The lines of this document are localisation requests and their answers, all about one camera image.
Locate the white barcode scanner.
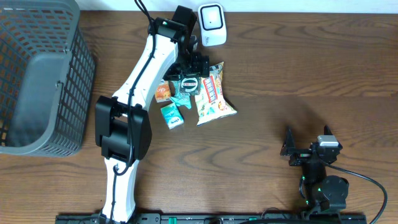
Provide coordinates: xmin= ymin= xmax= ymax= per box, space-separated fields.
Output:
xmin=198 ymin=3 xmax=227 ymax=47

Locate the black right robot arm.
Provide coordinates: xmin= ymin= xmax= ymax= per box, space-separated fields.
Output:
xmin=280 ymin=126 xmax=349 ymax=220

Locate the teal tissue pack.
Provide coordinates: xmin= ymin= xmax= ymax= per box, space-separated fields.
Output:
xmin=160 ymin=103 xmax=184 ymax=129

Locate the teal snack wrapper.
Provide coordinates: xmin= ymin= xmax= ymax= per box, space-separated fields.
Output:
xmin=170 ymin=94 xmax=192 ymax=110

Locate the large orange wipes pack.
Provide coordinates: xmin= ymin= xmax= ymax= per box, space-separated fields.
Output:
xmin=195 ymin=62 xmax=237 ymax=126

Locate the grey plastic mesh basket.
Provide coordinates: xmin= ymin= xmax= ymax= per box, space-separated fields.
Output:
xmin=1 ymin=0 xmax=95 ymax=157

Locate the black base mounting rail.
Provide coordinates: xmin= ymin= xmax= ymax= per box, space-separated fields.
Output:
xmin=55 ymin=212 xmax=368 ymax=224

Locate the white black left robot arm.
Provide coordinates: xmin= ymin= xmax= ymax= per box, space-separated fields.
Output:
xmin=95 ymin=6 xmax=210 ymax=223

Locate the small orange snack packet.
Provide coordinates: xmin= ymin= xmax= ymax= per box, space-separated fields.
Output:
xmin=155 ymin=80 xmax=172 ymax=103

